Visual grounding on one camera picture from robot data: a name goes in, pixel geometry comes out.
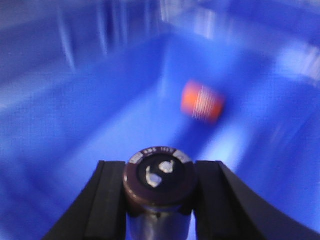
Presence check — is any orange cylindrical part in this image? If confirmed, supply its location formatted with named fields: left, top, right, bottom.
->
left=180, top=80, right=225, bottom=124

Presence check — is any blue target bin interior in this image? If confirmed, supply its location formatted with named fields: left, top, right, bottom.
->
left=0, top=0, right=320, bottom=240

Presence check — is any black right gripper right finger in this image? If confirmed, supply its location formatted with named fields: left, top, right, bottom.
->
left=194, top=161, right=320, bottom=240

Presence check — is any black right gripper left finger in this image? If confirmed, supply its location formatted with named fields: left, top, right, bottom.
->
left=44, top=161, right=126, bottom=240

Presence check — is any dark brown cylindrical capacitor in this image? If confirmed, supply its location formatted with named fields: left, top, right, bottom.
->
left=123, top=146, right=198, bottom=240

